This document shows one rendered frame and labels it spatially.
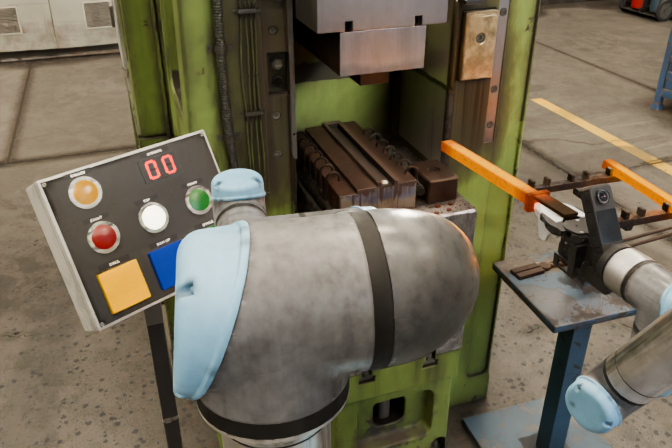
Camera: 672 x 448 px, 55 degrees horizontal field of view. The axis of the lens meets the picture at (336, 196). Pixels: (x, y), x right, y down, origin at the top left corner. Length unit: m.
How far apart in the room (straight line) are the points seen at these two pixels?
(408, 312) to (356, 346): 0.04
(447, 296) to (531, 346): 2.25
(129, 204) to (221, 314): 0.84
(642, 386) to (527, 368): 1.67
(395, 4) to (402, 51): 0.10
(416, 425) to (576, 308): 0.64
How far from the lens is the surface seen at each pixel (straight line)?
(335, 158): 1.69
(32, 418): 2.54
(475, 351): 2.26
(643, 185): 1.81
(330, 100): 1.95
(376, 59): 1.43
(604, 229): 1.12
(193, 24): 1.45
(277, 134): 1.56
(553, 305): 1.75
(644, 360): 0.91
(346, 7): 1.37
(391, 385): 1.86
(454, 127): 1.75
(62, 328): 2.88
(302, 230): 0.44
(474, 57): 1.69
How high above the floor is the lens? 1.69
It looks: 28 degrees down
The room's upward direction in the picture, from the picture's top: straight up
